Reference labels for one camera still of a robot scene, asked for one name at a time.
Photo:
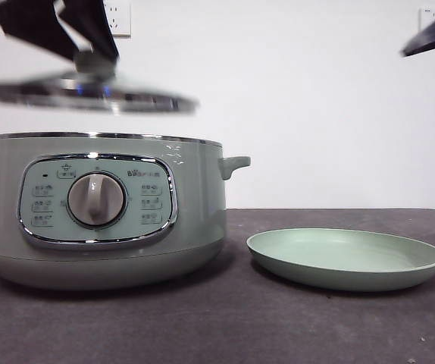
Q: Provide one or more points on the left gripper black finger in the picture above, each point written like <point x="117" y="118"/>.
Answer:
<point x="28" y="22"/>
<point x="92" y="26"/>

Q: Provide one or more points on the white wall socket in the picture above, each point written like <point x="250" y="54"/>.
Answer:
<point x="124" y="22"/>
<point x="427" y="19"/>

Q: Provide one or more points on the glass lid with green knob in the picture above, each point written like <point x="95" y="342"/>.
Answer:
<point x="88" y="95"/>

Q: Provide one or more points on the pale green electric steamer pot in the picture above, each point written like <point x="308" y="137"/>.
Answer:
<point x="191" y="212"/>

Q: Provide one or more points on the pale green round plate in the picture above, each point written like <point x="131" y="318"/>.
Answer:
<point x="338" y="252"/>

